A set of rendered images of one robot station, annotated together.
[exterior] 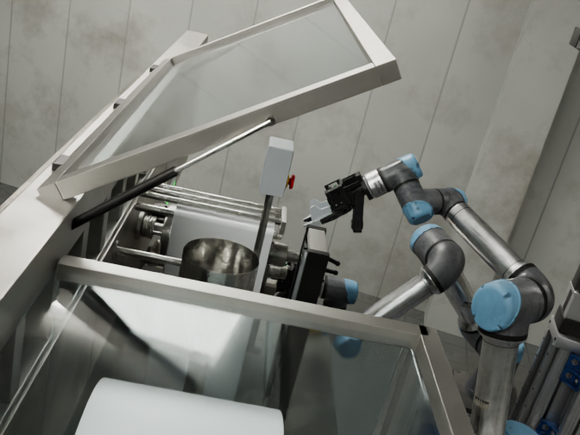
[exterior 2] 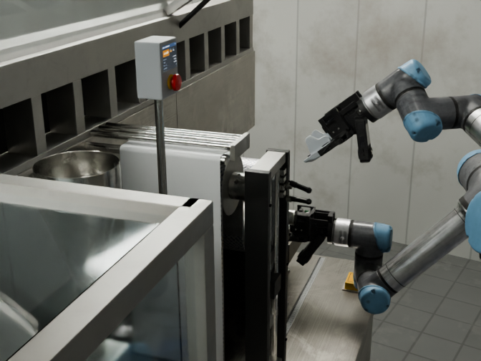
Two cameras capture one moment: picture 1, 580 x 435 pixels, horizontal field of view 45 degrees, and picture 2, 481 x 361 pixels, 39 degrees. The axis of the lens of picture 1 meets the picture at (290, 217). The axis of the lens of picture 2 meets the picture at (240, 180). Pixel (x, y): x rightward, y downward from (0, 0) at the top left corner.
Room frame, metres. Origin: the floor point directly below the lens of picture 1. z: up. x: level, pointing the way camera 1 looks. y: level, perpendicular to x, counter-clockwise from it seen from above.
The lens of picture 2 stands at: (0.28, -0.58, 1.89)
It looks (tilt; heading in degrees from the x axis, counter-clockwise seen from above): 20 degrees down; 24
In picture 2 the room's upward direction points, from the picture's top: straight up
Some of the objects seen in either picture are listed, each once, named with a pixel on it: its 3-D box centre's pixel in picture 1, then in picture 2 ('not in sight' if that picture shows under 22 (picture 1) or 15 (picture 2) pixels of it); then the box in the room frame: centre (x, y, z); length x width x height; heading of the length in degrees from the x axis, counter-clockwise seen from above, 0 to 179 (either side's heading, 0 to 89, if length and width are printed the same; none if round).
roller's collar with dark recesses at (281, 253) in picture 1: (274, 253); (245, 186); (1.61, 0.02, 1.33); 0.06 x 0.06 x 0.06; 5
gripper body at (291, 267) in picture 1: (290, 277); (313, 225); (1.93, -0.04, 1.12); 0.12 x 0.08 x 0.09; 95
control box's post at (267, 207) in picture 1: (261, 234); (160, 149); (1.31, 0.05, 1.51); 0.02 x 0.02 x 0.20
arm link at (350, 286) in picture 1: (338, 290); (370, 237); (1.94, -0.20, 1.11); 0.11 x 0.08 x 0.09; 95
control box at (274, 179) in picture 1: (280, 167); (161, 67); (1.31, 0.04, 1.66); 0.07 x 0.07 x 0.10; 5
